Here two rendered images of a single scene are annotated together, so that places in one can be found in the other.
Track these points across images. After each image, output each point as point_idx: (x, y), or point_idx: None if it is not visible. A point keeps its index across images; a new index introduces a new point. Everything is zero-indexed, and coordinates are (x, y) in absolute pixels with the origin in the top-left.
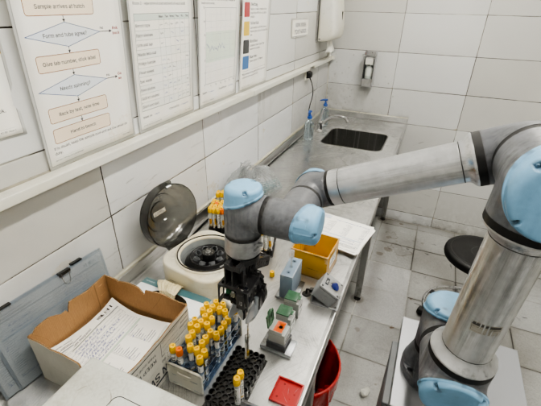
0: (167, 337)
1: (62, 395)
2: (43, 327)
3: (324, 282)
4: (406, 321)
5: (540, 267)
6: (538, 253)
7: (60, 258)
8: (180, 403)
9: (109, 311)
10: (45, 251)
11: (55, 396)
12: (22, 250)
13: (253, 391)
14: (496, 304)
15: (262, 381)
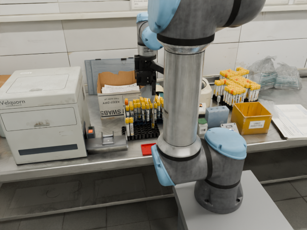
0: (127, 96)
1: (63, 68)
2: (105, 74)
3: (225, 124)
4: (248, 172)
5: (172, 62)
6: (161, 44)
7: (126, 53)
8: (74, 82)
9: (133, 86)
10: (120, 46)
11: (61, 67)
12: (111, 40)
13: (140, 140)
14: (163, 90)
15: (148, 140)
